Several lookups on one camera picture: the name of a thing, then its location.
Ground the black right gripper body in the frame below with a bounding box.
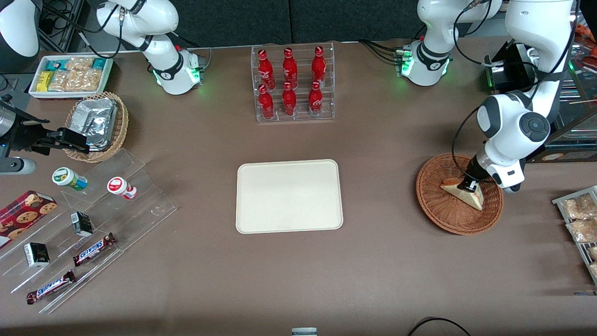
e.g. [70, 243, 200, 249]
[0, 107, 51, 155]

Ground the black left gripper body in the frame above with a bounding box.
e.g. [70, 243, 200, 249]
[465, 156, 491, 184]

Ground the triangular sandwich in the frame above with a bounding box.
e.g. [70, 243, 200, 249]
[440, 178, 485, 211]

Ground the brown wicker basket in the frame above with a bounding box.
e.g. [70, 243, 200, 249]
[416, 153, 504, 235]

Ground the white snack tray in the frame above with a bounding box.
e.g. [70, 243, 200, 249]
[28, 55, 114, 100]

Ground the light wicker basket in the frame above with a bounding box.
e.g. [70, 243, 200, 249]
[64, 91, 129, 163]

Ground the grey snack tray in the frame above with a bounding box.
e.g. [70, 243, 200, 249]
[552, 185, 597, 285]

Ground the beige plastic tray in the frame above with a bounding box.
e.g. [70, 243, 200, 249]
[236, 159, 344, 234]

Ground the silver foil pack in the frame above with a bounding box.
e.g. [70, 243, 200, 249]
[69, 98, 118, 151]

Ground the green lid cup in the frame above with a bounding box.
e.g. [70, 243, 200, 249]
[52, 167, 88, 192]

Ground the clear cracker packet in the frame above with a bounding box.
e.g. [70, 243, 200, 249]
[68, 69, 103, 92]
[64, 57, 94, 72]
[48, 70, 70, 92]

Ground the red lid cup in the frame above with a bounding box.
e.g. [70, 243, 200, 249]
[107, 176, 138, 200]

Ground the small black box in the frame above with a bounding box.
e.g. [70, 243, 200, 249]
[70, 211, 94, 237]
[24, 242, 50, 268]

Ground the red tartan cookie box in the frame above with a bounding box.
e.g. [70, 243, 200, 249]
[0, 190, 58, 249]

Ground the clear acrylic stepped display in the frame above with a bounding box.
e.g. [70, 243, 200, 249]
[0, 148, 178, 314]

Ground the black food warmer machine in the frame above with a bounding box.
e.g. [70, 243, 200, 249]
[484, 21, 597, 164]

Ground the snickers chocolate bar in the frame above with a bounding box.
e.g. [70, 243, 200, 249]
[72, 232, 117, 267]
[26, 270, 76, 305]

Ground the red cola bottle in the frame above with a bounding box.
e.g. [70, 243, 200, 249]
[312, 45, 326, 88]
[308, 81, 323, 116]
[258, 84, 275, 120]
[282, 82, 297, 117]
[258, 49, 276, 90]
[283, 47, 299, 89]

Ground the orange fried food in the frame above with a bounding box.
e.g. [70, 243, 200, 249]
[577, 23, 597, 56]

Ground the clear acrylic bottle rack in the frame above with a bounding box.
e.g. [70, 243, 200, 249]
[251, 42, 335, 123]

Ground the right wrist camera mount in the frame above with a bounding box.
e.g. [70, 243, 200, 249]
[0, 157, 36, 176]

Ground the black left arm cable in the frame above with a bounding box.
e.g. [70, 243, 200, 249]
[451, 0, 579, 180]

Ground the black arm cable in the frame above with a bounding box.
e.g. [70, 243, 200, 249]
[451, 0, 579, 180]
[41, 0, 125, 59]

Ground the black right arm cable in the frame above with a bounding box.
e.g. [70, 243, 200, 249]
[41, 0, 125, 59]

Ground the black table cable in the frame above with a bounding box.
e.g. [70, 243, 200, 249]
[407, 317, 472, 336]

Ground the black base cable bundle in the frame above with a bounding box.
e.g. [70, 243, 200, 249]
[358, 39, 403, 64]

